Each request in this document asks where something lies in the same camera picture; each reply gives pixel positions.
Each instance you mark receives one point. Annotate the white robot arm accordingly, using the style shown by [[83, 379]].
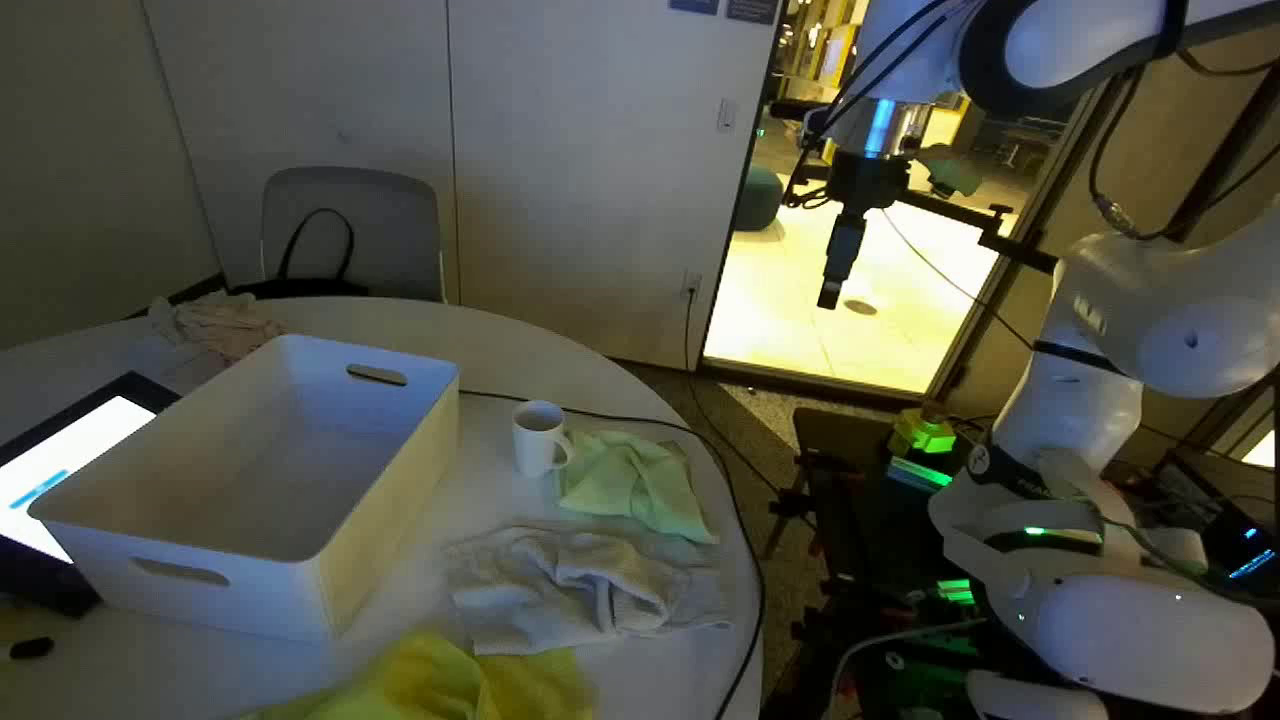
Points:
[[1098, 598]]

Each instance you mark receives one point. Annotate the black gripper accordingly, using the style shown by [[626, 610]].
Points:
[[855, 187]]

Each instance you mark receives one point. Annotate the white plastic basket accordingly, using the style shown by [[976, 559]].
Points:
[[275, 499]]

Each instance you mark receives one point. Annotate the light green towel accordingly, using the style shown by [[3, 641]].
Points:
[[635, 477]]

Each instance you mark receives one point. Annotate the pink cloth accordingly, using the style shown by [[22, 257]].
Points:
[[226, 326]]

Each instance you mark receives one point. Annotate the white grey towel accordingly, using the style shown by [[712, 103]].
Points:
[[558, 586]]

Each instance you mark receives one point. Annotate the yellow towel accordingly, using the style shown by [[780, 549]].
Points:
[[429, 678]]

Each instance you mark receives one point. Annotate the grey chair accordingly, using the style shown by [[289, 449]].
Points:
[[351, 235]]

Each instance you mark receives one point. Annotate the small black object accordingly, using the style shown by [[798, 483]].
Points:
[[30, 648]]

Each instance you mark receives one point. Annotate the white ceramic mug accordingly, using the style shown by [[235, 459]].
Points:
[[541, 436]]

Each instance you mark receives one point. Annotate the tablet with lit screen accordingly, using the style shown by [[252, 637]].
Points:
[[41, 459]]

